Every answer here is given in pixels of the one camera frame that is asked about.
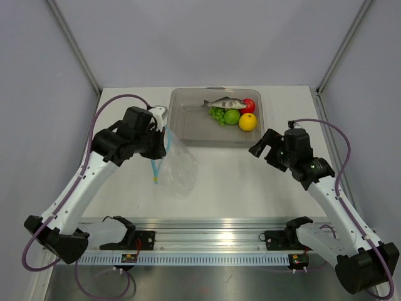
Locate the aluminium frame post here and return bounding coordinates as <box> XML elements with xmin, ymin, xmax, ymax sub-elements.
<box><xmin>316</xmin><ymin>0</ymin><xmax>375</xmax><ymax>97</ymax></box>
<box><xmin>44</xmin><ymin>0</ymin><xmax>102</xmax><ymax>98</ymax></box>

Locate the green toy grapes bunch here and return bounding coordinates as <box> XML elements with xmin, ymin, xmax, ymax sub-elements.
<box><xmin>209</xmin><ymin>107</ymin><xmax>226</xmax><ymax>126</ymax></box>

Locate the left aluminium frame post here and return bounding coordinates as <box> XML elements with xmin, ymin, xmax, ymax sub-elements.
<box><xmin>44</xmin><ymin>0</ymin><xmax>102</xmax><ymax>98</ymax></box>

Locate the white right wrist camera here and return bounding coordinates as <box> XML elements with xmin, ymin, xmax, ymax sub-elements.
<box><xmin>288</xmin><ymin>120</ymin><xmax>303</xmax><ymax>129</ymax></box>

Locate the small circuit board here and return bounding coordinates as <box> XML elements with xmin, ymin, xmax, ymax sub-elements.
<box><xmin>290</xmin><ymin>254</ymin><xmax>310</xmax><ymax>269</ymax></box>
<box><xmin>121</xmin><ymin>254</ymin><xmax>138</xmax><ymax>263</ymax></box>

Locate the aluminium mounting rail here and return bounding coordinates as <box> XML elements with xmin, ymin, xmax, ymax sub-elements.
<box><xmin>78</xmin><ymin>218</ymin><xmax>377</xmax><ymax>251</ymax></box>

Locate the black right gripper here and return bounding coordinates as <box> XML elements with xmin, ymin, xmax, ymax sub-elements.
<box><xmin>249</xmin><ymin>129</ymin><xmax>296</xmax><ymax>172</ymax></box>

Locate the yellow toy lemon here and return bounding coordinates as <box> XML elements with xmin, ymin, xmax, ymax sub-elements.
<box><xmin>238</xmin><ymin>113</ymin><xmax>258</xmax><ymax>132</ymax></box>

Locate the clear grey plastic tray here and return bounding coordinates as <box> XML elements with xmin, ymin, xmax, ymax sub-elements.
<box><xmin>168</xmin><ymin>88</ymin><xmax>264</xmax><ymax>147</ymax></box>

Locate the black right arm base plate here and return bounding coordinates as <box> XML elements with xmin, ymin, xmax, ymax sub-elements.
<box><xmin>258</xmin><ymin>230</ymin><xmax>308</xmax><ymax>251</ymax></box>

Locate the right aluminium frame post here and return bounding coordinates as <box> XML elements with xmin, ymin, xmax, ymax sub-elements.
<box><xmin>316</xmin><ymin>0</ymin><xmax>375</xmax><ymax>97</ymax></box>

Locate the grey toy fish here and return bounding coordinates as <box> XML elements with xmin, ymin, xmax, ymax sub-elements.
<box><xmin>201</xmin><ymin>97</ymin><xmax>247</xmax><ymax>110</ymax></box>

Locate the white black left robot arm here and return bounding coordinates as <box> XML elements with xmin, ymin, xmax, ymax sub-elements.
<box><xmin>24</xmin><ymin>106</ymin><xmax>168</xmax><ymax>264</ymax></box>

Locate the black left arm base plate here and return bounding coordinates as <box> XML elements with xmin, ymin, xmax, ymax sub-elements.
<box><xmin>99</xmin><ymin>230</ymin><xmax>156</xmax><ymax>251</ymax></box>

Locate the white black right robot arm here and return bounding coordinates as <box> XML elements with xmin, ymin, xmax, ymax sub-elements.
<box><xmin>249</xmin><ymin>129</ymin><xmax>400</xmax><ymax>294</ymax></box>

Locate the white slotted cable duct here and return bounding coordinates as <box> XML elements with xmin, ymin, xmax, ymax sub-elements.
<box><xmin>78</xmin><ymin>253</ymin><xmax>289</xmax><ymax>267</ymax></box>

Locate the red toy tomato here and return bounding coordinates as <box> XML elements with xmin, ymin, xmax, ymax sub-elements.
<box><xmin>240</xmin><ymin>98</ymin><xmax>256</xmax><ymax>115</ymax></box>

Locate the clear zip top bag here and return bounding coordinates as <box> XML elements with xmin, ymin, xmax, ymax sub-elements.
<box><xmin>151</xmin><ymin>127</ymin><xmax>198</xmax><ymax>198</ymax></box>

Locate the right small circuit board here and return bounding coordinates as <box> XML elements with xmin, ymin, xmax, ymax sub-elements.
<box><xmin>290</xmin><ymin>254</ymin><xmax>310</xmax><ymax>269</ymax></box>

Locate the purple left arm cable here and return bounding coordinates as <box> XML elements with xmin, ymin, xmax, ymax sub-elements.
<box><xmin>21</xmin><ymin>93</ymin><xmax>151</xmax><ymax>298</ymax></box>

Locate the left small circuit board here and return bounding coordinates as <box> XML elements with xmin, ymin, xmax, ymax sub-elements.
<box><xmin>121</xmin><ymin>254</ymin><xmax>138</xmax><ymax>263</ymax></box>

